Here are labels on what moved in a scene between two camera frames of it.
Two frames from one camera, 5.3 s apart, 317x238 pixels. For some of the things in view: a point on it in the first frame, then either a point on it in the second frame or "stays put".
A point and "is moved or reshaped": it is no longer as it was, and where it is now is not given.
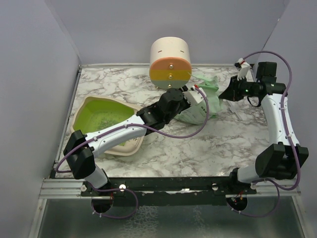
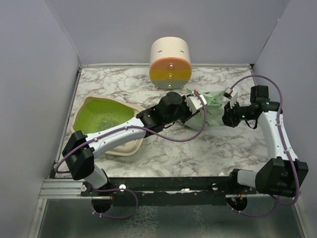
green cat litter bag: [209, 107] is moved or reshaped
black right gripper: [232, 93] → [229, 117]
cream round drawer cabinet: [170, 66] stays put
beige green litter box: [91, 114] stays put
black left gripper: [187, 103] → [189, 114]
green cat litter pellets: [95, 117] stays put
